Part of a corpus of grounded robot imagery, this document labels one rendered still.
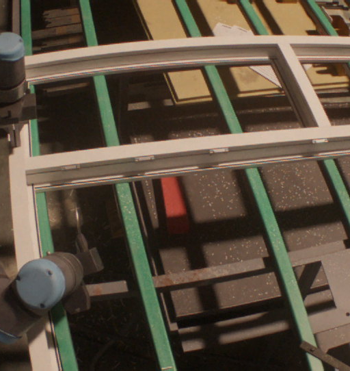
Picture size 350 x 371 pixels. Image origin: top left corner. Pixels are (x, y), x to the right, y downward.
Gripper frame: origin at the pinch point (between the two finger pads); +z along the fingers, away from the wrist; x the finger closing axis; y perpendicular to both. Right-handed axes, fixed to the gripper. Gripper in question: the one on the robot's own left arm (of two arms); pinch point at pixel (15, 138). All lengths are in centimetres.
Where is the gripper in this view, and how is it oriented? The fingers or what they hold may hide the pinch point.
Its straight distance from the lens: 176.3
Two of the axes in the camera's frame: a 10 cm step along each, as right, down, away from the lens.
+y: -1.9, -7.7, 6.1
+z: -0.6, 6.3, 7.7
